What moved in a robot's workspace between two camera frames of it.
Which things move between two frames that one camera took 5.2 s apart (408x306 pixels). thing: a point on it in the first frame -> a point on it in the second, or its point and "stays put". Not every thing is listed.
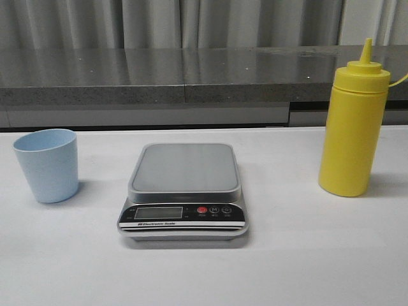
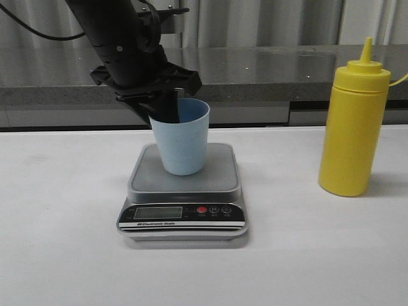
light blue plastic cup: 49,157 -> 183,145
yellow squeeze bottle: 354,126 stays put
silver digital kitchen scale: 187,192 stays put
